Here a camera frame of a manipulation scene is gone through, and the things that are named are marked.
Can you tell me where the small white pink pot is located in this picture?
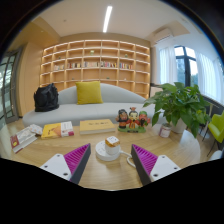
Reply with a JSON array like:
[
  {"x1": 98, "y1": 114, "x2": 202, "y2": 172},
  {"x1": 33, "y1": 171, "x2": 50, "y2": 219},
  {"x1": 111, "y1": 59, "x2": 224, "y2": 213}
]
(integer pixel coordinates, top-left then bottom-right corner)
[{"x1": 158, "y1": 122, "x2": 173, "y2": 139}]

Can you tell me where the grey curved sofa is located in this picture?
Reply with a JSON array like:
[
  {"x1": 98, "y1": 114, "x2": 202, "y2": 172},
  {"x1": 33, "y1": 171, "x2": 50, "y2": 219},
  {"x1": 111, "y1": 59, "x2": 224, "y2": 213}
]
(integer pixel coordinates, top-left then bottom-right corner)
[{"x1": 22, "y1": 82, "x2": 168, "y2": 128}]

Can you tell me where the patterned tissue pack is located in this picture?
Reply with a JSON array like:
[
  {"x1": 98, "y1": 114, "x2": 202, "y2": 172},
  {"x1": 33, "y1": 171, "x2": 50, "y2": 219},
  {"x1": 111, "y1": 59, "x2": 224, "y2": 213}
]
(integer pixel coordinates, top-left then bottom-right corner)
[{"x1": 27, "y1": 123, "x2": 44, "y2": 136}]

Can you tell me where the white charger with orange band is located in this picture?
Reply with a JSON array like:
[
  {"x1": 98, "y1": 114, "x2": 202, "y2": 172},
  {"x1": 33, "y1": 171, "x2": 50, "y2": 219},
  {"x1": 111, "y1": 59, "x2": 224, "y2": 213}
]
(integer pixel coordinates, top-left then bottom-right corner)
[{"x1": 104, "y1": 135, "x2": 121, "y2": 156}]

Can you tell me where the long ceiling light strip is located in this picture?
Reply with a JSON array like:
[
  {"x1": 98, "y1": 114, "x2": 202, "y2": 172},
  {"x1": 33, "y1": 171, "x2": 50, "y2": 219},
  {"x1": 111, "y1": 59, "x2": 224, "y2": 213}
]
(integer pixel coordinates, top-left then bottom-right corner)
[{"x1": 102, "y1": 4, "x2": 114, "y2": 34}]

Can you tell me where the glass door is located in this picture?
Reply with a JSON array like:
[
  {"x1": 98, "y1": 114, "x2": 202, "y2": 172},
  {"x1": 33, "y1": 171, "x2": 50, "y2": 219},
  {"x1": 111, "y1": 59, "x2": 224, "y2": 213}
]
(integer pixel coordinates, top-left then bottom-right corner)
[{"x1": 0, "y1": 46, "x2": 24, "y2": 125}]

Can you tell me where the green chair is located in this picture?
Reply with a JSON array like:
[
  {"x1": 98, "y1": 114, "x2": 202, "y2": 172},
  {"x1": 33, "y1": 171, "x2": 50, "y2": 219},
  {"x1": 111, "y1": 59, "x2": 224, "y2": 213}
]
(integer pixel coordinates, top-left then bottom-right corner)
[{"x1": 206, "y1": 111, "x2": 224, "y2": 158}]

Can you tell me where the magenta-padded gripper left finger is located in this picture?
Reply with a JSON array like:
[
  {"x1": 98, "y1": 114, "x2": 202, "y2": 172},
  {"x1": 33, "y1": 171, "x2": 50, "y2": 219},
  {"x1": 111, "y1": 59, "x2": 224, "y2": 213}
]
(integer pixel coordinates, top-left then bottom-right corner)
[{"x1": 39, "y1": 143, "x2": 92, "y2": 185}]

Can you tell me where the green plant in white pot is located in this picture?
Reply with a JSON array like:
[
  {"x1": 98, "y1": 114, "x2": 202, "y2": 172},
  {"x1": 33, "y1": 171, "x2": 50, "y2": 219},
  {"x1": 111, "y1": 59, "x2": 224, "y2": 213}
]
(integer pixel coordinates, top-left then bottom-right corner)
[{"x1": 143, "y1": 81, "x2": 213, "y2": 139}]

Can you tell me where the white power cable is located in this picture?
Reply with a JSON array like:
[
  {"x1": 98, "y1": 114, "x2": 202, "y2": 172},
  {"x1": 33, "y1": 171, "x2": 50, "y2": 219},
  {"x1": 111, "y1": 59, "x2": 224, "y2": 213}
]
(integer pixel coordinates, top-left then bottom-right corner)
[{"x1": 119, "y1": 150, "x2": 137, "y2": 168}]

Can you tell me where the white sheer curtain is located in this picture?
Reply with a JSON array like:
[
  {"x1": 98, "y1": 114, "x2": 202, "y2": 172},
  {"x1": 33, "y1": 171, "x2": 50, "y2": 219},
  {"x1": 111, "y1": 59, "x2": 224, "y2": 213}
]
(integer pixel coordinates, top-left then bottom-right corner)
[
  {"x1": 157, "y1": 45, "x2": 178, "y2": 86},
  {"x1": 195, "y1": 50, "x2": 224, "y2": 105}
]

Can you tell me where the dark-framed window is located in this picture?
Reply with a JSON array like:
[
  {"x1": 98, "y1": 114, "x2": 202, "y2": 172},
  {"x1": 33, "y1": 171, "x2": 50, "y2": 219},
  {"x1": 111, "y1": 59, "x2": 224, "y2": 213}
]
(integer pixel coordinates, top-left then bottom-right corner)
[{"x1": 173, "y1": 45, "x2": 199, "y2": 88}]

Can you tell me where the white air conditioner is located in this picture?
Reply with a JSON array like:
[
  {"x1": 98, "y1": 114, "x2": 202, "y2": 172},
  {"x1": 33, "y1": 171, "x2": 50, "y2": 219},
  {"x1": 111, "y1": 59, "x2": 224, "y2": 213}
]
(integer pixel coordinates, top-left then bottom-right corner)
[{"x1": 153, "y1": 27, "x2": 175, "y2": 44}]

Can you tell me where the large yellow book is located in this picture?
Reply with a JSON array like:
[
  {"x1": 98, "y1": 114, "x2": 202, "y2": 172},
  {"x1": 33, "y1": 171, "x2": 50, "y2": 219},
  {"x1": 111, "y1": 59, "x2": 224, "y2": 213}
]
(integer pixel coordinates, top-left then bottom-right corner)
[{"x1": 79, "y1": 118, "x2": 117, "y2": 136}]

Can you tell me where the three-character figurine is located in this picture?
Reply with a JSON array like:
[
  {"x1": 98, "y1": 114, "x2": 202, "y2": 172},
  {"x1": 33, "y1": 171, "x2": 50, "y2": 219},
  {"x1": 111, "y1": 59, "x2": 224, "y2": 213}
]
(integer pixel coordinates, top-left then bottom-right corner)
[{"x1": 115, "y1": 106, "x2": 152, "y2": 134}]

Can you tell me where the wooden wall shelf unit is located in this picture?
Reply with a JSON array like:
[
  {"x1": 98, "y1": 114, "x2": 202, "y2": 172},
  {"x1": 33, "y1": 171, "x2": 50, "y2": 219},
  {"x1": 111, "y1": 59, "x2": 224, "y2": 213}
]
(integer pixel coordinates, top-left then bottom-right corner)
[{"x1": 39, "y1": 39, "x2": 152, "y2": 100}]

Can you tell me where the black bag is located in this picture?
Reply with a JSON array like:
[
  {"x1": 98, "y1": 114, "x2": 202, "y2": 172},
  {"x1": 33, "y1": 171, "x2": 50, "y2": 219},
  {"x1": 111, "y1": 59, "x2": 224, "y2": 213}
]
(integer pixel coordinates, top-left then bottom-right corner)
[{"x1": 33, "y1": 82, "x2": 60, "y2": 113}]

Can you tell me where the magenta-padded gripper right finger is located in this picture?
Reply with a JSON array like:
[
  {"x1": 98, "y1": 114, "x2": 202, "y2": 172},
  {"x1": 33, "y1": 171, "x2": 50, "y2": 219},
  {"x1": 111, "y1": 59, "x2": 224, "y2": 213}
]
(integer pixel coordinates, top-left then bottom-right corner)
[{"x1": 130, "y1": 143, "x2": 182, "y2": 187}]

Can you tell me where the yellow cushion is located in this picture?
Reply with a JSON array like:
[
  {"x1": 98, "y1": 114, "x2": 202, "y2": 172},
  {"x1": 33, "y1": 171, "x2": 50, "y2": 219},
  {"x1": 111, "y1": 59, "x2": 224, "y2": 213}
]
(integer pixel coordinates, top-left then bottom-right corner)
[{"x1": 74, "y1": 80, "x2": 104, "y2": 106}]

